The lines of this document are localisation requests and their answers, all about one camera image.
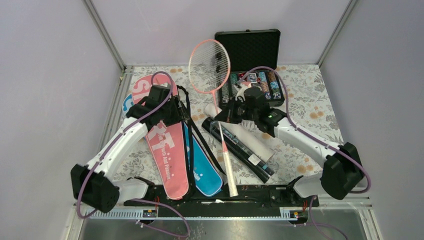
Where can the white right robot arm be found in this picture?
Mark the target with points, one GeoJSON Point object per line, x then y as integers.
{"type": "Point", "coordinates": [341, 165]}

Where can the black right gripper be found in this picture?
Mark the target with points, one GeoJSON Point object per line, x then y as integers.
{"type": "Point", "coordinates": [227, 114]}

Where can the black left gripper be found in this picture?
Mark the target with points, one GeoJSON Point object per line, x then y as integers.
{"type": "Point", "coordinates": [179, 114]}

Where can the white cardboard tube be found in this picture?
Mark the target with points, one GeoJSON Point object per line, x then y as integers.
{"type": "Point", "coordinates": [248, 139]}

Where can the aluminium slotted rail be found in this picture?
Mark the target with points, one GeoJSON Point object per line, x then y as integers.
{"type": "Point", "coordinates": [151, 213]}

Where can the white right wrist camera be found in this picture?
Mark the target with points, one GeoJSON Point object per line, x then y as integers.
{"type": "Point", "coordinates": [242, 91]}

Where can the pink racket cover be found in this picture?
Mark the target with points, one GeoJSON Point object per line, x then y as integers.
{"type": "Point", "coordinates": [165, 155]}

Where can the black shuttlecock tube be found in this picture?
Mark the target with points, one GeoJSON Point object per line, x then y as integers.
{"type": "Point", "coordinates": [239, 149]}

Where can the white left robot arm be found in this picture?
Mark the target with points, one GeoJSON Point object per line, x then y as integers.
{"type": "Point", "coordinates": [93, 184]}

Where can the black poker chip case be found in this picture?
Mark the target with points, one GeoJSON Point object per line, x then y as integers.
{"type": "Point", "coordinates": [249, 49]}

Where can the blue racket cover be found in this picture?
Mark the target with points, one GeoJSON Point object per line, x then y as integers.
{"type": "Point", "coordinates": [202, 175]}

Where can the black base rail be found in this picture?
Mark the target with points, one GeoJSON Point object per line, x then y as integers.
{"type": "Point", "coordinates": [252, 200]}

